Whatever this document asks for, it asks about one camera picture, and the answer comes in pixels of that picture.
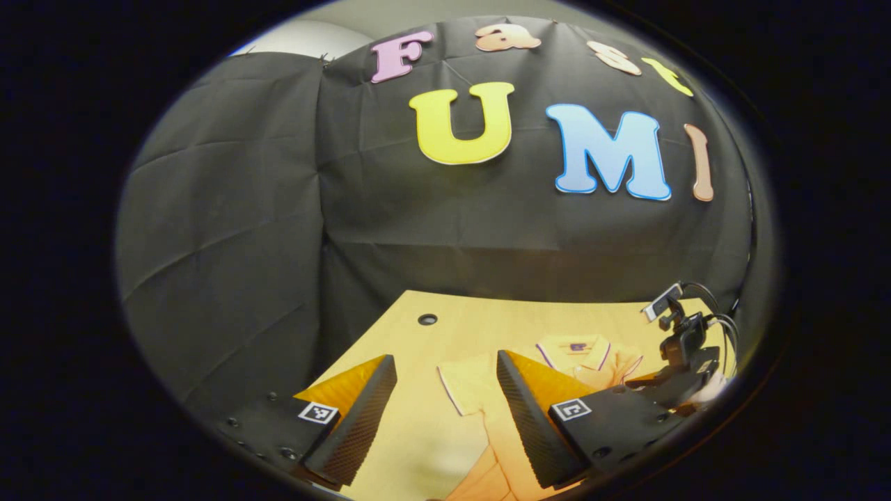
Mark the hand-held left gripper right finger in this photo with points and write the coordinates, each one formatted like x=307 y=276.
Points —
x=532 y=424

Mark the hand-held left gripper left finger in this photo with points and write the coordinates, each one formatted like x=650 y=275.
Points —
x=358 y=424

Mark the orange T-shirt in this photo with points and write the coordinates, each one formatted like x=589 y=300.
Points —
x=473 y=386

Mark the black backdrop cloth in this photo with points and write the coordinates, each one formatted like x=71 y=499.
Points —
x=418 y=229

